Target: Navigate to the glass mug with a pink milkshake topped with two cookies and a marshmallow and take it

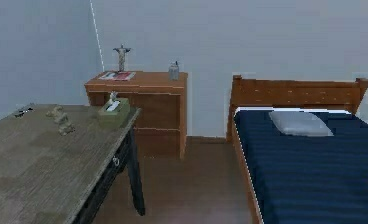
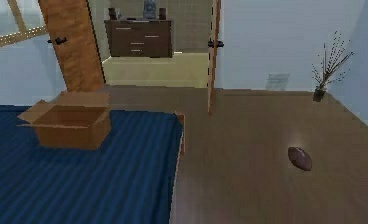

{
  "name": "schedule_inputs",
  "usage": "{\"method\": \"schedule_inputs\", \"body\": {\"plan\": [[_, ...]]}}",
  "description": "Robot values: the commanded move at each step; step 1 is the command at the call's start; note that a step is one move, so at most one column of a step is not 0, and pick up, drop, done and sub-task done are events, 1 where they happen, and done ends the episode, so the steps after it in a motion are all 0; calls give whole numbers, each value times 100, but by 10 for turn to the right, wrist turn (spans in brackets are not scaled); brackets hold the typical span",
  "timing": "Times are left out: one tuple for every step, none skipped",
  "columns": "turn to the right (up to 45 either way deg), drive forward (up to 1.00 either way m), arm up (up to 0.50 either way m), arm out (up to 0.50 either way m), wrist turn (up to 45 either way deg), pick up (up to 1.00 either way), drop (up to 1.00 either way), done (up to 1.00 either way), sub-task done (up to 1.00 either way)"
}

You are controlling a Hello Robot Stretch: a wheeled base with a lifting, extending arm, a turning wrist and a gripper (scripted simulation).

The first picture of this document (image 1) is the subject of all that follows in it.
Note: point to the wooden bed with blue cover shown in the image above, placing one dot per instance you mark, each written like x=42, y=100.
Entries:
x=308, y=166

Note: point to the green tissue box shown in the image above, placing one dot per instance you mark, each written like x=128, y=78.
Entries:
x=114, y=114

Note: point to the orange wooden chest of drawers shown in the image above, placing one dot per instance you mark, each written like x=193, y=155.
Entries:
x=158, y=110

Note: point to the small black object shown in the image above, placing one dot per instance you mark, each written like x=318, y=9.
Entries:
x=23, y=111

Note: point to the grey pillow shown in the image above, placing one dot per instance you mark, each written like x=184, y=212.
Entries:
x=300, y=123

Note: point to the grey spray bottle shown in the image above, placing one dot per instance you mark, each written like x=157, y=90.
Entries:
x=174, y=71

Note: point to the red and white book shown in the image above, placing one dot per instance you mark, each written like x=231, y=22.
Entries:
x=117, y=75

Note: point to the beige stone figurine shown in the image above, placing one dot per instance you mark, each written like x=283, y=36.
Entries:
x=62, y=120

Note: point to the grey cross-shaped statue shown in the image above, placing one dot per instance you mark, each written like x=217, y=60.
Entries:
x=121, y=58

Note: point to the grey wooden desk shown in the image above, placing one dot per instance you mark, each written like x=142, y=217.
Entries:
x=42, y=160

